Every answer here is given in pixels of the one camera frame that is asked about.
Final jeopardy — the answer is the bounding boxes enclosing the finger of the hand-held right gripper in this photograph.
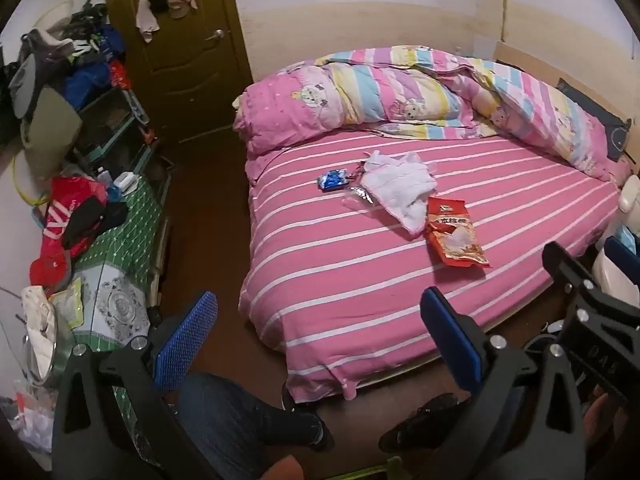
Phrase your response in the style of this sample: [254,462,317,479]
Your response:
[603,236,640,283]
[542,241,598,303]

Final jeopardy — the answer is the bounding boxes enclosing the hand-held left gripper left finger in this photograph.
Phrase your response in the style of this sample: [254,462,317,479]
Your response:
[52,290,221,480]

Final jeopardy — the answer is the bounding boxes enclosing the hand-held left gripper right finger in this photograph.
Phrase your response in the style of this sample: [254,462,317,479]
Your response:
[421,287,586,480]

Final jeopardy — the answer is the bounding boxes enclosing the blue white wrapper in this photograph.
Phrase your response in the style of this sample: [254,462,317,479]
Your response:
[318,168,347,193]

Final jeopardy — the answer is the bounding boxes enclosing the person's right hand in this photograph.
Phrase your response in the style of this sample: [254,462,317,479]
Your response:
[582,392,632,467]

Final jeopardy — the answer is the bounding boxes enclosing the white rounded plastic object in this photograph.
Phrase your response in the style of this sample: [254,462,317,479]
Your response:
[595,175,640,293]

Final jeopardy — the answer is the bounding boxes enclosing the person's black right shoe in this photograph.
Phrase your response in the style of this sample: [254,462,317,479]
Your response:
[378,392,473,453]

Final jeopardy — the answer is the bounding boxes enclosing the person's black shoe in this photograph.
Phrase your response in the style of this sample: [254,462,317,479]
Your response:
[281,385,336,453]
[378,392,473,453]

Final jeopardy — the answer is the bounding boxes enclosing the pink striped bed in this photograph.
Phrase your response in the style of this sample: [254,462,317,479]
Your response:
[232,45,626,403]

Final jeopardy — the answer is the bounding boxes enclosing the person's jeans leg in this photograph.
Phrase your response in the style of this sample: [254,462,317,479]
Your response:
[175,372,321,480]

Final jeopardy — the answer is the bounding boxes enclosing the red snack bag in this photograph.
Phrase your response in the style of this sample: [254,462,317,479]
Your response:
[425,196,491,269]

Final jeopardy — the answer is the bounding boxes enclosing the table with green patterned cloth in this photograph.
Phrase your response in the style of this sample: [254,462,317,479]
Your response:
[50,172,172,353]

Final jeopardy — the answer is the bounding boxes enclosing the pale yellow packet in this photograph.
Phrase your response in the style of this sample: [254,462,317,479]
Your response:
[50,277,84,332]

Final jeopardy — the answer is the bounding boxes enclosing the metal pot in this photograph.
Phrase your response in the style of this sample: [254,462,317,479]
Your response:
[22,320,77,388]

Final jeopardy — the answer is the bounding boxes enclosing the person's black left shoe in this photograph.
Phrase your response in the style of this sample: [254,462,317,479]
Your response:
[281,385,336,453]

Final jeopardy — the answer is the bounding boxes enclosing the dark blue pillow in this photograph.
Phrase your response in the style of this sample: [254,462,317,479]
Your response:
[555,78,632,161]

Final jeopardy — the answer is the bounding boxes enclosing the black cloth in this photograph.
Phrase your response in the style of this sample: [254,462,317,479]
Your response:
[62,196,128,261]

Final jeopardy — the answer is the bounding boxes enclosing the white cloth bag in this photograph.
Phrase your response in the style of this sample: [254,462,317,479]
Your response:
[20,285,57,358]

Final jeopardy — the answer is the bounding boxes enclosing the white quilted cloth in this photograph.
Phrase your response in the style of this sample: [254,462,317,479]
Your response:
[361,151,437,237]

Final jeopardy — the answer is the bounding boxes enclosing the red white plastic bag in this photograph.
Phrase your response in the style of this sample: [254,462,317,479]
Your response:
[29,176,108,288]

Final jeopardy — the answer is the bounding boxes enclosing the clear plastic bags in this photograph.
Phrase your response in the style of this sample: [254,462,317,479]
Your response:
[0,380,55,467]

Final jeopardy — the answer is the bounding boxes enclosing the beige wooden headboard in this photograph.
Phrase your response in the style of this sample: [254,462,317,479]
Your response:
[492,42,640,161]

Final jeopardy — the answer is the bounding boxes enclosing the yellow green hoop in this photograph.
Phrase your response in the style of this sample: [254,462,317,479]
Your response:
[12,152,51,207]

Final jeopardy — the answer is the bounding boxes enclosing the pastel cartoon print quilt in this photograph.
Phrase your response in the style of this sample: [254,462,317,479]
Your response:
[232,45,618,183]

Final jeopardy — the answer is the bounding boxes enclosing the beige bag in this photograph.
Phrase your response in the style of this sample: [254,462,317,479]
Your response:
[20,87,83,181]

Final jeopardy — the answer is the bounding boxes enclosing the brown wooden door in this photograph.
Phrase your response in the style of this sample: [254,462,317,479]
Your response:
[102,0,253,147]

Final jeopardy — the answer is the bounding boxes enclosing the blue clothes pile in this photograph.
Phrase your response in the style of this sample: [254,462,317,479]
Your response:
[62,25,128,111]

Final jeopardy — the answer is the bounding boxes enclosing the grey bag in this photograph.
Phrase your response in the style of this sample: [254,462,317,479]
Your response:
[7,30,76,118]

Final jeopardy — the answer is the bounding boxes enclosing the white sock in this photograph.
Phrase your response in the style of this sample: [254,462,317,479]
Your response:
[136,0,161,43]

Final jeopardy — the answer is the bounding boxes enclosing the dark wire shelf rack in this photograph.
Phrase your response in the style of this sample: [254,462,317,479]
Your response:
[75,85,168,173]

